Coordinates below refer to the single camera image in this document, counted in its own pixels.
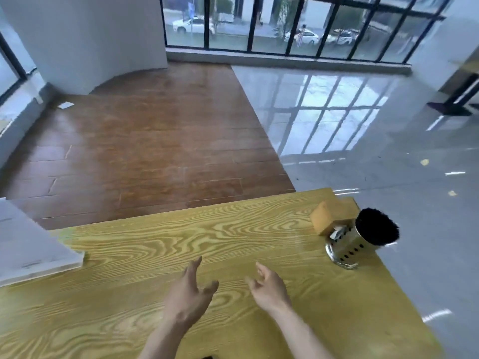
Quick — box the black table base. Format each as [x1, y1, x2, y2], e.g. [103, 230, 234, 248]
[427, 63, 479, 117]

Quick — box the black framed side window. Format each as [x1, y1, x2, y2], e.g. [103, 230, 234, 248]
[0, 7, 38, 109]

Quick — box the perforated metal chopstick holder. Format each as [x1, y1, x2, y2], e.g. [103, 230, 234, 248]
[324, 221, 379, 270]

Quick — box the person's right forearm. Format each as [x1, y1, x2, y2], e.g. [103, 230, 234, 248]
[270, 305, 335, 359]

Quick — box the bundle of black chopsticks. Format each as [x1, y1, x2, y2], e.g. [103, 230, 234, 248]
[355, 208, 400, 247]

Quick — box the person's left hand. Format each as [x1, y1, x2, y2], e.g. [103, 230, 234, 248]
[163, 257, 219, 327]

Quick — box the person's right hand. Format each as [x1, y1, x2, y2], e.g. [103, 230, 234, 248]
[245, 262, 293, 315]

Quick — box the white car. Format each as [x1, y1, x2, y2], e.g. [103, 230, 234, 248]
[172, 16, 216, 35]
[284, 29, 321, 46]

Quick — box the white flat board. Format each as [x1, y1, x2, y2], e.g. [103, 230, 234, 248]
[0, 198, 85, 288]

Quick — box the person's left forearm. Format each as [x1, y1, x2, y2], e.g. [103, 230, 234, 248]
[138, 316, 188, 359]

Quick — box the wooden tissue box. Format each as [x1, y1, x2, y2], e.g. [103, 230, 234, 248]
[309, 200, 360, 236]

